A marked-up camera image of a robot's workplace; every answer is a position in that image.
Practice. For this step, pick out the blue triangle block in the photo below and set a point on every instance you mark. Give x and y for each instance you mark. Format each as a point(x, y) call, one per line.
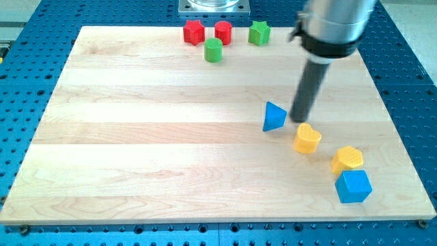
point(274, 117)

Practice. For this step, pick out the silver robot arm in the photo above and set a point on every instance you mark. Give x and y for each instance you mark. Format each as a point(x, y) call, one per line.
point(331, 29)

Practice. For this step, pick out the wooden board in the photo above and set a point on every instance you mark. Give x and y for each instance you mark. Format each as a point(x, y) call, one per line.
point(141, 129)

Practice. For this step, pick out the green cylinder block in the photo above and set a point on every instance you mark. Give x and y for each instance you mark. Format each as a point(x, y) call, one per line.
point(213, 48)

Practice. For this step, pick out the yellow heart block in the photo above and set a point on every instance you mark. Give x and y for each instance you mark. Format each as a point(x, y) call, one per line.
point(306, 139)

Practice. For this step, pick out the red cylinder block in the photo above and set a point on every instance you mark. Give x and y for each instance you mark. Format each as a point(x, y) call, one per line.
point(223, 31)

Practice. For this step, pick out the red star block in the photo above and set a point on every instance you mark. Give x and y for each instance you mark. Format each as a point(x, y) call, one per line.
point(194, 32)

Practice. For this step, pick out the green star block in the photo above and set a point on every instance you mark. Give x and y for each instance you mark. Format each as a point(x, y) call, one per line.
point(259, 33)

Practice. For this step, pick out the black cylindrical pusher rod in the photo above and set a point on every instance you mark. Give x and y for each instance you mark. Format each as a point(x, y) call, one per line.
point(308, 88)

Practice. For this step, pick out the yellow hexagon block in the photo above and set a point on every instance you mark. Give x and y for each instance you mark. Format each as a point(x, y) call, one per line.
point(346, 158)

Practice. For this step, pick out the blue cube block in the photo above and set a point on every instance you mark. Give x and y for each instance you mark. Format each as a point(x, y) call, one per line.
point(353, 186)

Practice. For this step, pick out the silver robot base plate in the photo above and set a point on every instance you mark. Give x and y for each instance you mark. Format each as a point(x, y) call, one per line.
point(213, 7)

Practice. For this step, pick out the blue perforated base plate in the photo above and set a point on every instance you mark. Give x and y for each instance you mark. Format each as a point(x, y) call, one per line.
point(399, 52)

